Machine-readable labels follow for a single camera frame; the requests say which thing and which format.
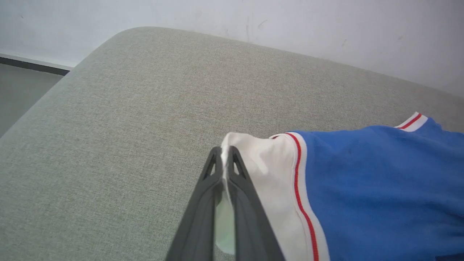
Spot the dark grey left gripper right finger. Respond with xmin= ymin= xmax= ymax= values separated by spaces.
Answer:
xmin=226 ymin=146 xmax=286 ymax=261

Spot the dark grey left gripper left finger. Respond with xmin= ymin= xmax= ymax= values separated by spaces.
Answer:
xmin=166 ymin=146 xmax=224 ymax=261

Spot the blue and white garment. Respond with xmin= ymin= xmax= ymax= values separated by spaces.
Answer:
xmin=214 ymin=112 xmax=464 ymax=261

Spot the white and dark baseboard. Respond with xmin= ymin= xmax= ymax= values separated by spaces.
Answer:
xmin=0 ymin=53 xmax=74 ymax=76

